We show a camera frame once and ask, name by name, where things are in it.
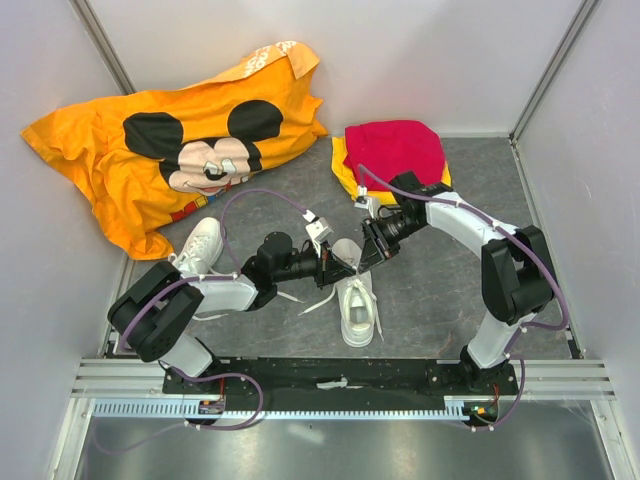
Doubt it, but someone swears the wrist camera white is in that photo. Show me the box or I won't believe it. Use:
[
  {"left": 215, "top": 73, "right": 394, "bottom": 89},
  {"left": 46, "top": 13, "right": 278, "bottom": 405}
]
[
  {"left": 305, "top": 217, "right": 333, "bottom": 254},
  {"left": 354, "top": 195, "right": 381, "bottom": 219}
]

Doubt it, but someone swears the yellow folded cloth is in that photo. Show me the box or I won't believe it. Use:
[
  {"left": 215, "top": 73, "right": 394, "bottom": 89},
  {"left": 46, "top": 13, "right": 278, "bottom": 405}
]
[{"left": 331, "top": 136, "right": 452, "bottom": 200}]

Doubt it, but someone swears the slotted cable duct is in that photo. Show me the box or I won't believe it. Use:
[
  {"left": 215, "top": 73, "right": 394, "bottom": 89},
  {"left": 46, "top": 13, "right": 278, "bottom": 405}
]
[{"left": 92, "top": 398, "right": 492, "bottom": 421}]

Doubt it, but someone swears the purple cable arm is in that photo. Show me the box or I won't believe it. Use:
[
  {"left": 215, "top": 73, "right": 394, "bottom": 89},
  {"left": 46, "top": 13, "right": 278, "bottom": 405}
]
[
  {"left": 92, "top": 188, "right": 316, "bottom": 454},
  {"left": 357, "top": 165, "right": 571, "bottom": 431}
]

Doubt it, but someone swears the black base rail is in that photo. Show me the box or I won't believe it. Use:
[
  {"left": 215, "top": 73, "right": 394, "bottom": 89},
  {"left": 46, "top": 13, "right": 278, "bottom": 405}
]
[{"left": 162, "top": 357, "right": 519, "bottom": 410}]

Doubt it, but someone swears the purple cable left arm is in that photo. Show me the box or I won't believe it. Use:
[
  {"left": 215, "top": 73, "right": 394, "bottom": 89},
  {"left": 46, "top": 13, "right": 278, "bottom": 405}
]
[{"left": 92, "top": 188, "right": 316, "bottom": 454}]

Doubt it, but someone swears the red folded cloth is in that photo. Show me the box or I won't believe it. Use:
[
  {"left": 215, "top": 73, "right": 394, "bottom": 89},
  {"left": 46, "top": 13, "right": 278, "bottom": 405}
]
[{"left": 331, "top": 120, "right": 452, "bottom": 203}]

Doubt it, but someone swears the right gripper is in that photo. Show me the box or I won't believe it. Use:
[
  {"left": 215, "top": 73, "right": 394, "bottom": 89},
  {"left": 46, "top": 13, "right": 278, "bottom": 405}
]
[{"left": 357, "top": 211, "right": 424, "bottom": 274}]

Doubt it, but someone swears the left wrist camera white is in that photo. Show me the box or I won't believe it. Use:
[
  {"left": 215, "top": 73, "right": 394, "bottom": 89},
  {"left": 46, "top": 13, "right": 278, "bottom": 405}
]
[{"left": 305, "top": 217, "right": 333, "bottom": 254}]

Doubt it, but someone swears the orange Mickey Mouse bag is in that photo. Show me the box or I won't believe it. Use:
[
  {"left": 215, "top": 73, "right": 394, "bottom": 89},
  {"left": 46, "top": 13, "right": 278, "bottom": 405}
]
[{"left": 21, "top": 41, "right": 326, "bottom": 260}]

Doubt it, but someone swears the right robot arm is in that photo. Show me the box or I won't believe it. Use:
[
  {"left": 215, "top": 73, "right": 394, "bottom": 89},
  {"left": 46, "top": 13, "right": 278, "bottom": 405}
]
[{"left": 358, "top": 171, "right": 555, "bottom": 394}]

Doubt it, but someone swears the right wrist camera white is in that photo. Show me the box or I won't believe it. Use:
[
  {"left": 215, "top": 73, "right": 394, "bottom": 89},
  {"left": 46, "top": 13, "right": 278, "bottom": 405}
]
[{"left": 354, "top": 195, "right": 381, "bottom": 219}]

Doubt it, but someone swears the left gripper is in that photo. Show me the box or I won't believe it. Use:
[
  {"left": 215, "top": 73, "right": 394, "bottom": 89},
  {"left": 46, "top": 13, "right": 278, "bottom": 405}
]
[{"left": 273, "top": 239, "right": 355, "bottom": 290}]

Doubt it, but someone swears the white sneaker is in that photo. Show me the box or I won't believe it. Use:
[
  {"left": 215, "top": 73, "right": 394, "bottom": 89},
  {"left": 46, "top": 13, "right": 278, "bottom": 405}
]
[
  {"left": 167, "top": 216, "right": 306, "bottom": 321},
  {"left": 298, "top": 238, "right": 385, "bottom": 349}
]

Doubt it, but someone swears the white tape piece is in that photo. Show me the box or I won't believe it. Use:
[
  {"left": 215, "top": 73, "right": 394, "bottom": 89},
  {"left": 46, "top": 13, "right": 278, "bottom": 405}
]
[{"left": 316, "top": 377, "right": 363, "bottom": 391}]

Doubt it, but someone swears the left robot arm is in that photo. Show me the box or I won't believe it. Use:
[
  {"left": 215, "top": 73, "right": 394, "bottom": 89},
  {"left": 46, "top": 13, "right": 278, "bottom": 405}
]
[{"left": 107, "top": 232, "right": 357, "bottom": 393}]

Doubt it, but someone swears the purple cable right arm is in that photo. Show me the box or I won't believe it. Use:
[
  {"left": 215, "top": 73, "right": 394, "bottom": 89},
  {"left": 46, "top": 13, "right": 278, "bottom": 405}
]
[{"left": 357, "top": 165, "right": 571, "bottom": 431}]

